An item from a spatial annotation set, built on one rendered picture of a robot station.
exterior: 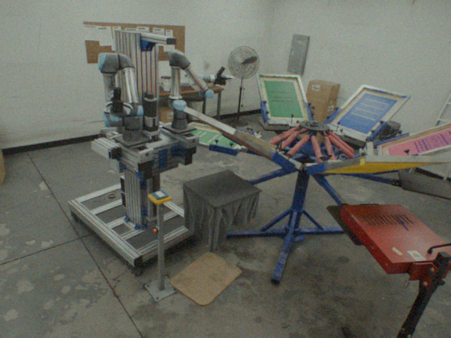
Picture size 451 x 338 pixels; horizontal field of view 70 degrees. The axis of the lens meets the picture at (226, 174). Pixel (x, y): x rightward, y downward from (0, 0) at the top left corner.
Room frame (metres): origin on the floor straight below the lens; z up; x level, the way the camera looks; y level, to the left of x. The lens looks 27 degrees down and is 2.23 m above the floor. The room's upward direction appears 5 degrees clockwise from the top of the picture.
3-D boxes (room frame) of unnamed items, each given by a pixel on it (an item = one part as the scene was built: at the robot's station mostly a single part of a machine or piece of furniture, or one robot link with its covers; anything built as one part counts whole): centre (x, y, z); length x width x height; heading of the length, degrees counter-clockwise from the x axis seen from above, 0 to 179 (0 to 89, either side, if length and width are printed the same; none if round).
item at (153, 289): (2.08, 0.48, 0.48); 0.22 x 0.22 x 0.96; 42
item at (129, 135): (2.43, 0.78, 1.31); 0.15 x 0.15 x 0.10
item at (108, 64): (2.37, 0.90, 1.63); 0.15 x 0.12 x 0.55; 114
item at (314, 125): (3.07, -0.81, 0.67); 0.39 x 0.39 x 1.35
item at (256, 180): (2.65, -0.35, 0.89); 1.24 x 0.06 x 0.06; 132
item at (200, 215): (2.17, 0.20, 0.74); 0.45 x 0.03 x 0.43; 42
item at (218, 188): (2.33, 0.02, 0.95); 0.48 x 0.44 x 0.01; 132
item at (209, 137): (3.35, 0.05, 1.05); 1.08 x 0.61 x 0.23; 72
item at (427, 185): (2.85, -1.45, 0.91); 1.34 x 0.40 x 0.08; 72
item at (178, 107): (2.81, 0.46, 1.42); 0.13 x 0.12 x 0.14; 26
